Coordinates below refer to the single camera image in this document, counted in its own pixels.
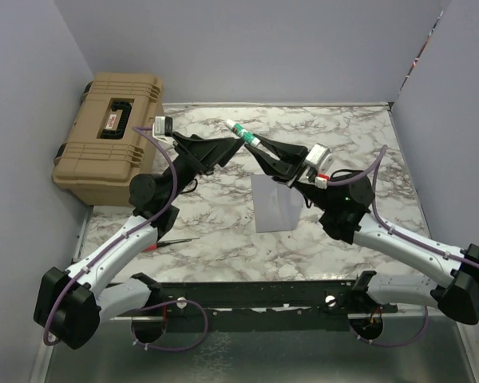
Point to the green white glue stick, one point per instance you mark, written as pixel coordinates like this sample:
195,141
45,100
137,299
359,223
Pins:
246,136

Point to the red handled screwdriver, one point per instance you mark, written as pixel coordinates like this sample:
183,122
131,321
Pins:
161,244

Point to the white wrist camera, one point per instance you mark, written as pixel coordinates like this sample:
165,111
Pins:
162,127
317,162

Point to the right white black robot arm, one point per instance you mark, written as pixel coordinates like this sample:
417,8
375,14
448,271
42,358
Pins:
449,278

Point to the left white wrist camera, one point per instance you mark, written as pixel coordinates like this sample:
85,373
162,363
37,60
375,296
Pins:
162,127

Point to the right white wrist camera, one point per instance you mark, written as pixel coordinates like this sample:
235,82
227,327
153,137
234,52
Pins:
317,162

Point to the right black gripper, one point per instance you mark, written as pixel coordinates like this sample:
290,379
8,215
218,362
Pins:
280,171

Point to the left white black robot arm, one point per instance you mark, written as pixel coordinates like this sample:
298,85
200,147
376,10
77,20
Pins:
73,302

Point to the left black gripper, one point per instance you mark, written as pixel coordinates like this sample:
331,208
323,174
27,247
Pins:
211,151

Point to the tan plastic tool case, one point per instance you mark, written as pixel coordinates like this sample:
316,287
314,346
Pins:
102,152

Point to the aluminium frame rail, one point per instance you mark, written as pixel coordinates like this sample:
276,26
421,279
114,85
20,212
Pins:
42,360

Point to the black metal base rail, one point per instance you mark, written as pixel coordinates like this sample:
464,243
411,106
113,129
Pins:
190,307

